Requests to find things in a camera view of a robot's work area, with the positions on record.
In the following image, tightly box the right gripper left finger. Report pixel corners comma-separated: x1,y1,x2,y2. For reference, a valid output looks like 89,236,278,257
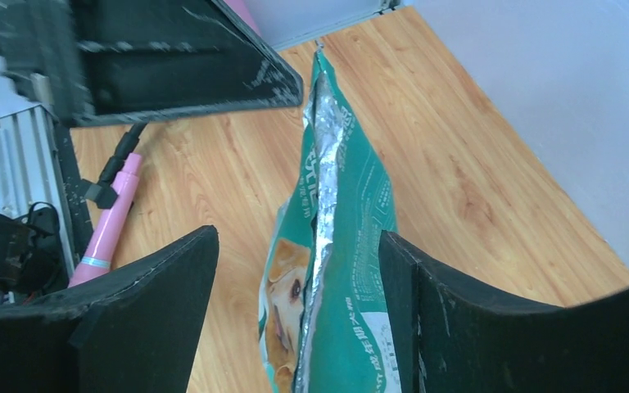
0,225,219,392

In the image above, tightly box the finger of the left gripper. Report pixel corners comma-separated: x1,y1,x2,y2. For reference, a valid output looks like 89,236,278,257
0,1,303,128

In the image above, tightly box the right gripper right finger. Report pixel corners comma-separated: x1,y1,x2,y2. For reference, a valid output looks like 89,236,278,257
378,232,629,392

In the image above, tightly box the green dog food bag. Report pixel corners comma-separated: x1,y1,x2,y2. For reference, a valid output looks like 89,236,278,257
259,49,401,392

